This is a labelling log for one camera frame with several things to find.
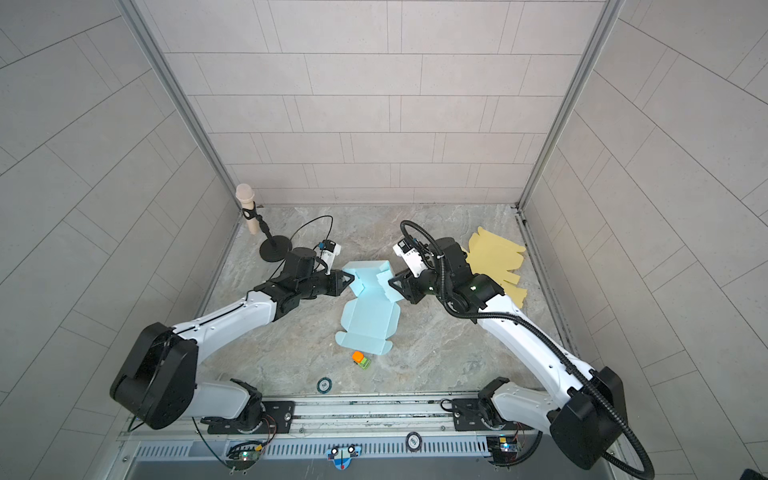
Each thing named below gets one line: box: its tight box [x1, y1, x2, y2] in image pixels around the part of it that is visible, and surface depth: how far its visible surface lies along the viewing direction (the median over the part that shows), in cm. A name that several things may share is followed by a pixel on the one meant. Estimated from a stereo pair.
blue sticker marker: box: [327, 444, 363, 470], surface depth 67 cm
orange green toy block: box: [352, 350, 371, 370], surface depth 80 cm
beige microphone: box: [236, 183, 258, 235], surface depth 86 cm
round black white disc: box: [406, 431, 423, 453], surface depth 69 cm
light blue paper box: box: [335, 260, 404, 356], surface depth 80 cm
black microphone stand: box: [242, 202, 292, 262], surface depth 103 cm
